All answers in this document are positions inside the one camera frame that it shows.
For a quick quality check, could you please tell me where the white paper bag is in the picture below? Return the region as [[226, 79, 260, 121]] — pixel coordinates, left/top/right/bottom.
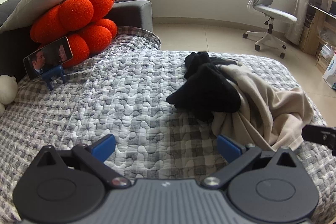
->
[[322, 49, 336, 89]]

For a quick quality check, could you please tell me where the blue phone stand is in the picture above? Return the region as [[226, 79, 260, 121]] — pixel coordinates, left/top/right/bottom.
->
[[39, 64, 67, 90]]

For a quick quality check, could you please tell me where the beige black-sleeved cat sweatshirt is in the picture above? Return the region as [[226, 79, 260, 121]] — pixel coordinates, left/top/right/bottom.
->
[[166, 51, 314, 151]]

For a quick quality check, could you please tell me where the wooden shelf desk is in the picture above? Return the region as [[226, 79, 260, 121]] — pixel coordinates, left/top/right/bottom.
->
[[299, 0, 336, 72]]

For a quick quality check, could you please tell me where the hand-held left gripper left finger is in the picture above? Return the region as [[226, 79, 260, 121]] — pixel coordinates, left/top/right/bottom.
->
[[34, 134, 131, 190]]

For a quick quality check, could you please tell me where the orange plush cushion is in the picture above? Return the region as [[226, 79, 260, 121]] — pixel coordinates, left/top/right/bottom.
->
[[30, 0, 118, 68]]

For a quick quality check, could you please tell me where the white grey office chair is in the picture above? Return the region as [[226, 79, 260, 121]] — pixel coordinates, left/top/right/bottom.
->
[[242, 0, 298, 59]]

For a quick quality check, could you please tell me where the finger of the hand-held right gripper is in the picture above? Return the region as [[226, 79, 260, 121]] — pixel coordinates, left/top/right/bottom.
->
[[301, 124, 336, 156]]

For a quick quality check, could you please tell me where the grey checked quilt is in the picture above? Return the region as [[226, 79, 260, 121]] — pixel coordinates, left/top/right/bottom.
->
[[0, 26, 328, 222]]

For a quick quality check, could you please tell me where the smartphone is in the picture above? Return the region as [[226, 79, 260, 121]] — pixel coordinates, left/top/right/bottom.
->
[[23, 36, 74, 80]]

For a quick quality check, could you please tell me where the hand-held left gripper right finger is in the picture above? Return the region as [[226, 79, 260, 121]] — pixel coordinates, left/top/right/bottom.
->
[[201, 134, 302, 190]]

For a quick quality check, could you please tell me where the white plush toy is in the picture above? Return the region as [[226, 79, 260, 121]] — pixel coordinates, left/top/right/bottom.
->
[[0, 74, 18, 115]]

